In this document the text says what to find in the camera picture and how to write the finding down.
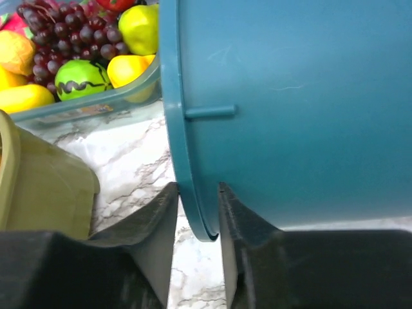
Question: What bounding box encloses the dark purple grape bunch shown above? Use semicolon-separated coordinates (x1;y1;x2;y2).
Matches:
16;1;130;95

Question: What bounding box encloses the orange fruit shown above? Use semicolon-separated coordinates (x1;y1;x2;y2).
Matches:
1;30;36;76

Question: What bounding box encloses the red apple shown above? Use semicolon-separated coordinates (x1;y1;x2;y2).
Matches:
97;0;135;12

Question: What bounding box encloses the teal plastic bucket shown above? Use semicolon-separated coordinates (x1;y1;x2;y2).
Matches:
160;1;411;241

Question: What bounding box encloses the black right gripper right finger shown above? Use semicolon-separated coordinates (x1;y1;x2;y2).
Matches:
218;183;411;308

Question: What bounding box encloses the yellow lemon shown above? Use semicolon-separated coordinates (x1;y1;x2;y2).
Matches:
0;66;27;91

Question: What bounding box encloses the yellow mango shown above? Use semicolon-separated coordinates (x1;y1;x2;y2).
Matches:
107;54;156;103

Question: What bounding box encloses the clear teal fruit basket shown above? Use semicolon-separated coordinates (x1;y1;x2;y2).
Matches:
1;1;160;124

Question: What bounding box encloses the olive green plastic tub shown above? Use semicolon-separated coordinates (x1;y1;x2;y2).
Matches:
1;112;100;239

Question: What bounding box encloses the green pear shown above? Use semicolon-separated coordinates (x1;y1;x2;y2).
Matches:
118;4;159;56

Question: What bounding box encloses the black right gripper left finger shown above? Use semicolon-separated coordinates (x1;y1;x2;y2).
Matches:
1;182;178;308

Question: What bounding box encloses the green ball with black stripe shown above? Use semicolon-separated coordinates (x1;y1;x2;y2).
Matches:
55;59;113;101

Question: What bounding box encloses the pink dragon fruit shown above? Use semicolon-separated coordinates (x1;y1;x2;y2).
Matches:
1;12;33;39

